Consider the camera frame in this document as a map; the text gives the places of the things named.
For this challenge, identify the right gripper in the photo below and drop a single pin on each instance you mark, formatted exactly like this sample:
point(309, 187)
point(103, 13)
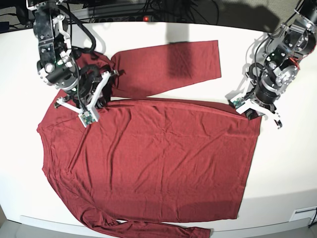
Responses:
point(80, 92)

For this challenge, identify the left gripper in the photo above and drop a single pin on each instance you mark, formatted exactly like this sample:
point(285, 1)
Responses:
point(266, 94)

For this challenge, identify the red long-sleeve T-shirt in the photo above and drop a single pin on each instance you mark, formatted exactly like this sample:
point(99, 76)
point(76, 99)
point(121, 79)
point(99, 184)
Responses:
point(150, 164)

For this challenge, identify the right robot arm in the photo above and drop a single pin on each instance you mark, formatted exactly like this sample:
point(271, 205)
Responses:
point(76, 71)

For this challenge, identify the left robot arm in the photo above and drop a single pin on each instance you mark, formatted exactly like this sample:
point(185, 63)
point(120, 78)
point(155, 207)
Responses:
point(282, 55)

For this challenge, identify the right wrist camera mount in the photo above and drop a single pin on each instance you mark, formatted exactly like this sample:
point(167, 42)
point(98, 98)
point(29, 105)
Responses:
point(89, 114)

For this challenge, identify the black power strip red switch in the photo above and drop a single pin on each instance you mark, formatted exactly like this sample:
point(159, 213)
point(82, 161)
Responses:
point(133, 18)

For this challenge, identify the white label box with cable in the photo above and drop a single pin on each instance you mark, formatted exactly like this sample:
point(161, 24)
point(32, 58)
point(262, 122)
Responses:
point(303, 213)

